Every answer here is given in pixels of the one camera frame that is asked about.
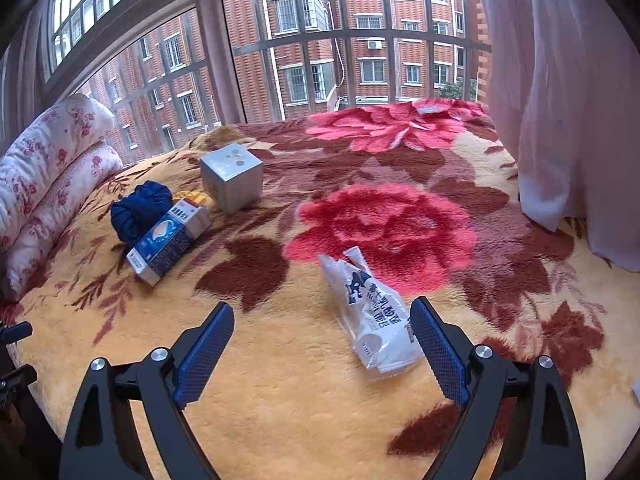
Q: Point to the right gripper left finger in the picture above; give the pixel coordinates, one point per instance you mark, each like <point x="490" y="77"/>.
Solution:
<point x="101" y="440"/>

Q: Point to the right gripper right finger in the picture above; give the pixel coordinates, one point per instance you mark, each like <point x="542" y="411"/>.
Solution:
<point x="543" y="440"/>

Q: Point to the blue white carton box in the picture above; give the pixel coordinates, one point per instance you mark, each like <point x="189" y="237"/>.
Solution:
<point x="168" y="240"/>

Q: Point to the white plastic food bag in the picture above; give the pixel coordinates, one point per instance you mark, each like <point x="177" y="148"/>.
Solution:
<point x="372" y="315"/>

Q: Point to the yellow plastic toy part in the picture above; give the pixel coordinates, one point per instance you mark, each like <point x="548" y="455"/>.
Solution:
<point x="198" y="197"/>

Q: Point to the silver grey square box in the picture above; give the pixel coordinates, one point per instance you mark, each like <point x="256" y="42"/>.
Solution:
<point x="232" y="176"/>

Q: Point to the dark blue rolled cloth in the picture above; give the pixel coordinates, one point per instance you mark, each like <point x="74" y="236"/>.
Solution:
<point x="135" y="214"/>

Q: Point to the floral white folded quilt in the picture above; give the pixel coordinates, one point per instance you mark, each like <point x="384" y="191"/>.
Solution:
<point x="46" y="175"/>

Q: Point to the floral plush bed blanket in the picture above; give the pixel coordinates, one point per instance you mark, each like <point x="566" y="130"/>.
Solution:
<point x="429" y="196"/>

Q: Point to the white sheer curtain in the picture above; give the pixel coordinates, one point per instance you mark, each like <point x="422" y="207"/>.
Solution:
<point x="564" y="98"/>

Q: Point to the window frame with bars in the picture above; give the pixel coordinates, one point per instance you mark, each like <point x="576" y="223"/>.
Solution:
<point x="171" y="69"/>

